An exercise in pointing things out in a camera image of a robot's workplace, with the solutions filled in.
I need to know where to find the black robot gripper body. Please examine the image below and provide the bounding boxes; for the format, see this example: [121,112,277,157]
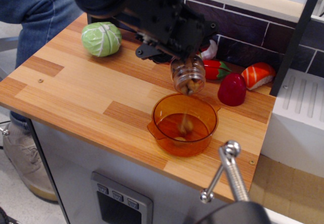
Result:
[121,0,218,63]

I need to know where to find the clear almond jar red label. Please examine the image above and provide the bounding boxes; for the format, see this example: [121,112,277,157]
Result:
[170,55,206,96]

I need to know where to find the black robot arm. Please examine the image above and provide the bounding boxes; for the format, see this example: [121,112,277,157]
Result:
[75,0,218,63]

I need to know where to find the orange transparent plastic pot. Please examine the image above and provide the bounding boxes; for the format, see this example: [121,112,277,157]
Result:
[147,94,220,157]

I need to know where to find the almonds in pot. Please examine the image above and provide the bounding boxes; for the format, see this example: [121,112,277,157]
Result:
[175,113,194,142]

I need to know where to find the toy ice cream cone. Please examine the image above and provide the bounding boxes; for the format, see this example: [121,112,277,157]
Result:
[200,39,218,60]

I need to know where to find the red toy chili pepper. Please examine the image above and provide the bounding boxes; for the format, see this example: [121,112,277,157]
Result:
[203,60,232,80]

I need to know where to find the green toy cabbage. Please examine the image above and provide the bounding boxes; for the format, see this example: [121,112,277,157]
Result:
[81,22,122,57]

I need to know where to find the red toy strawberry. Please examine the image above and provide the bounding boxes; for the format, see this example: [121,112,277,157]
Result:
[218,73,247,106]

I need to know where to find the toy salmon sushi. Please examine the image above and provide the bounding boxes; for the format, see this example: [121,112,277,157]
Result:
[241,62,276,90]

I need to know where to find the person leg in blue jeans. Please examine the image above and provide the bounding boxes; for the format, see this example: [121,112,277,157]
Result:
[0,0,87,133]

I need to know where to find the white ribbed toy sink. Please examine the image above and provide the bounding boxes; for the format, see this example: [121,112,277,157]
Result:
[273,69,323,130]

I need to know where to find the grey oven control panel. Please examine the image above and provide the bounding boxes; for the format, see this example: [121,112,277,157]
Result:
[91,172,153,224]

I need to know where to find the beige sneaker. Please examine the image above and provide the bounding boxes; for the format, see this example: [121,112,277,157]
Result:
[3,122,57,202]

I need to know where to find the black metal shelf post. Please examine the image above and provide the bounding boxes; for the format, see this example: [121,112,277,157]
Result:
[269,0,318,97]

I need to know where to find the metal clamp screw handle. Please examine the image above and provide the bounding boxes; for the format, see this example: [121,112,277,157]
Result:
[200,140,250,203]

